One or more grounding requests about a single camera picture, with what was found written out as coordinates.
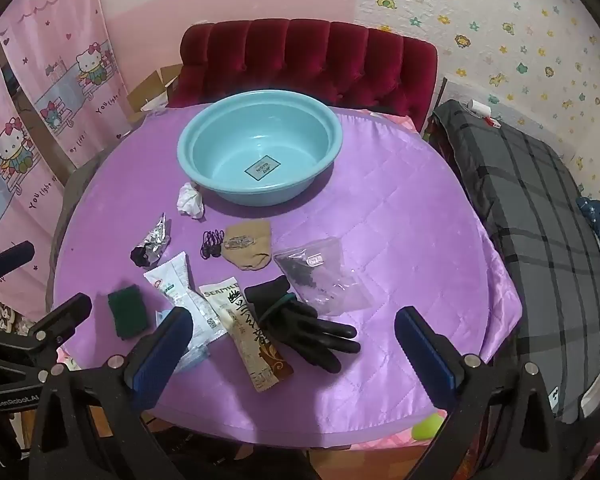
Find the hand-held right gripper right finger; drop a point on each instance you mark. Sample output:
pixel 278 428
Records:
pixel 427 355

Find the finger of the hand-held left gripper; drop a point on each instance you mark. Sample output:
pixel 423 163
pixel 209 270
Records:
pixel 65 316
pixel 12 256

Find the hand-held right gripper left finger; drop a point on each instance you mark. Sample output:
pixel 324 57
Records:
pixel 160 355

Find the white snack packet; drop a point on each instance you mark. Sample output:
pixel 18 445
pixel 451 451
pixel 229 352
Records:
pixel 175 280

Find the clear zip bag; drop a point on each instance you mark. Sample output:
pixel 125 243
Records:
pixel 325 275

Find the light blue plastic basin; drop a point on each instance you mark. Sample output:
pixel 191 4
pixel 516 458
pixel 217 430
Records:
pixel 240 160

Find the dark green sponge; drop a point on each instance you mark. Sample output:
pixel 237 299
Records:
pixel 125 310

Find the yellow-green ball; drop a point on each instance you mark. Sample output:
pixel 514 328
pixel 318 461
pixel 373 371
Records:
pixel 428 427

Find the beige and brown snack packet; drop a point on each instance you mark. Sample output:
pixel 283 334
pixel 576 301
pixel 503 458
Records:
pixel 245 330

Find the crumpled silver foil wrapper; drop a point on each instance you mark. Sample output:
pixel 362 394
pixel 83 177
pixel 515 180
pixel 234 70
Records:
pixel 157 242

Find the black rubber glove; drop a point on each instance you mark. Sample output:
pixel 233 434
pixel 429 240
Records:
pixel 305 325

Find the beige sock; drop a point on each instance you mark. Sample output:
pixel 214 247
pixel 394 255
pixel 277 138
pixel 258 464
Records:
pixel 250 245

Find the pink cartoon cat curtain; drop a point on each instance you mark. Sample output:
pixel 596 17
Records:
pixel 40 110

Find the purple quilted tablecloth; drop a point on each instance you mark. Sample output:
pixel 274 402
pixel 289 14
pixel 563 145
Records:
pixel 380 210

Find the crumpled white tissue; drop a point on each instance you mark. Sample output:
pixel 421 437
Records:
pixel 190 202

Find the grey plaid blanket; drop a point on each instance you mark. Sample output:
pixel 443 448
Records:
pixel 530 210

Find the brown cardboard box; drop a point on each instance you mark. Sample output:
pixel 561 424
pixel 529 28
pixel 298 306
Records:
pixel 150 95

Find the small red and white box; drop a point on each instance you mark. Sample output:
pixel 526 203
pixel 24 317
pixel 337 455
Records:
pixel 491 122

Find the white bottle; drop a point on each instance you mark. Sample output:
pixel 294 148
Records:
pixel 478 109

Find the red tufted velvet headboard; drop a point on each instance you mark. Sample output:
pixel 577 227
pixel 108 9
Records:
pixel 305 60

